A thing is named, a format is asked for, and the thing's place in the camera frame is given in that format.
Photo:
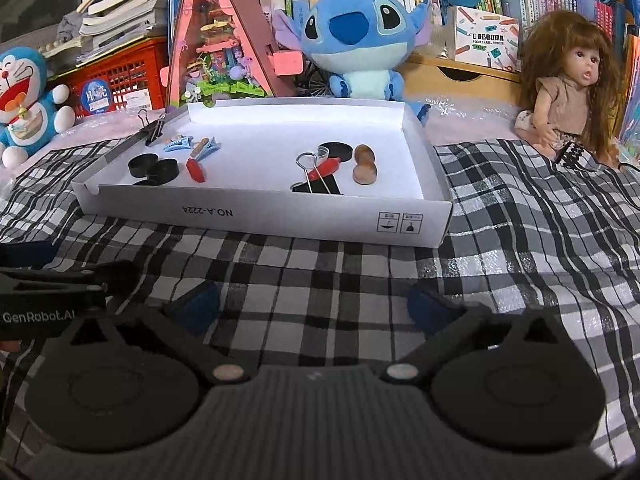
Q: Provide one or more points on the red plastic crate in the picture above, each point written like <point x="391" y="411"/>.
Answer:
<point x="130" y="75"/>

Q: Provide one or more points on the pink fuzzy blanket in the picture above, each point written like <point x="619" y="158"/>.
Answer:
<point x="475" y="130"/>

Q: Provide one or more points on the grey cloth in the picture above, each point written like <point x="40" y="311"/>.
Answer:
<point x="72" y="25"/>

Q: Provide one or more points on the pile of flat books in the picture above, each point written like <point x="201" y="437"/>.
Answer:
<point x="125" y="5"/>

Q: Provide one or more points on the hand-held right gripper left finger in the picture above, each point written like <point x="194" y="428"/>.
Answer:
<point x="200" y="305"/>

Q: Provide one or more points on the small red plastic piece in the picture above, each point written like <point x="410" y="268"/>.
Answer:
<point x="196" y="170"/>

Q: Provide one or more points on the wooden drawer box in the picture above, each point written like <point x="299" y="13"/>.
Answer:
<point x="430" y="77"/>

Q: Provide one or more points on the white cardboard box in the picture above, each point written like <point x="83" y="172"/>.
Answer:
<point x="260" y="170"/>

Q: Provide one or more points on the blue brown hair clip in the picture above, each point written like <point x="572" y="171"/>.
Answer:
<point x="207" y="149"/>

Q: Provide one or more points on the blue alien plush toy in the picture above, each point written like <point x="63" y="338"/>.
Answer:
<point x="355" y="35"/>

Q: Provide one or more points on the small black binder clip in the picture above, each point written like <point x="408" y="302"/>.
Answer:
<point x="156" y="132"/>

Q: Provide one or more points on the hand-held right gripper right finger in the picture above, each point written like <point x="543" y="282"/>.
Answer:
<point x="425" y="305"/>

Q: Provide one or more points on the blue robot cat plush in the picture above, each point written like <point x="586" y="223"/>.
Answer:
<point x="25" y="100"/>

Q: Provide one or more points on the large black binder clip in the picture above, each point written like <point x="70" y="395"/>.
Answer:
<point x="320" y="187"/>

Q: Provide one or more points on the brown wooden knob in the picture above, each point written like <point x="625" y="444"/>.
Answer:
<point x="364" y="167"/>

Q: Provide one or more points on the white label printer box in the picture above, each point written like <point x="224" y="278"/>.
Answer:
<point x="482" y="40"/>

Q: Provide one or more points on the black white plaid blanket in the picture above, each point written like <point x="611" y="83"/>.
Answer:
<point x="525" y="235"/>

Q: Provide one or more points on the brown haired doll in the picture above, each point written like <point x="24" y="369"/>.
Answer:
<point x="565" y="95"/>

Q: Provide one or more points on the pink triangular block house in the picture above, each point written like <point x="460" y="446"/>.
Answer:
<point x="245" y="25"/>

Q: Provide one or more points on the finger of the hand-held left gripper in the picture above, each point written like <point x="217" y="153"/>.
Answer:
<point x="75" y="276"/>
<point x="25" y="255"/>

